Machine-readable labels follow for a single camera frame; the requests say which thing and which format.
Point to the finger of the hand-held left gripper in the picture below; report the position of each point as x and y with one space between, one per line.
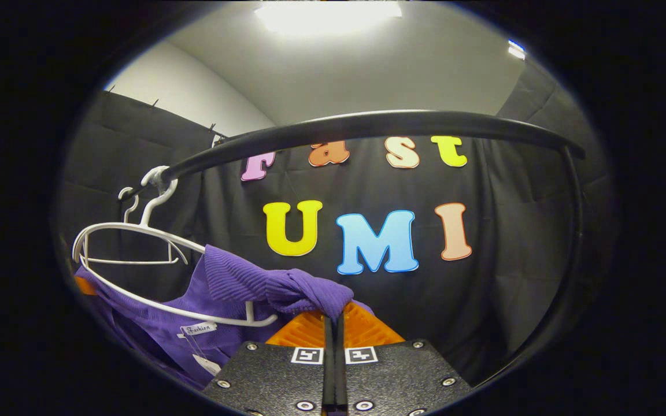
85 286

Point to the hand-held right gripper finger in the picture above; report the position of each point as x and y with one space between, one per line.
340 375
328 375

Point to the white clothes hanger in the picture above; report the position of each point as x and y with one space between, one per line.
162 186
136 262

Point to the purple ribbed jacket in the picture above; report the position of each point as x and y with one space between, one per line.
252 283

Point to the black metal clothes rack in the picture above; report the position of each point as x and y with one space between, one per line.
367 124

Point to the black backdrop cloth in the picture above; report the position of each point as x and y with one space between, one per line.
512 242

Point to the ceiling light panel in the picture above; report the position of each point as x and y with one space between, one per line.
516 49
327 14

